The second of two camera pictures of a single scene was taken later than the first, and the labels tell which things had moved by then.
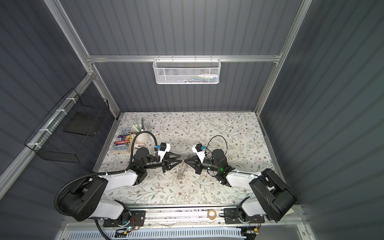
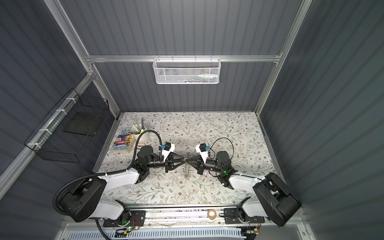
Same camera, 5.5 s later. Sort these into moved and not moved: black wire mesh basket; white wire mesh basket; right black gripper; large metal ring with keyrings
Moved: large metal ring with keyrings
Not moved: white wire mesh basket; right black gripper; black wire mesh basket
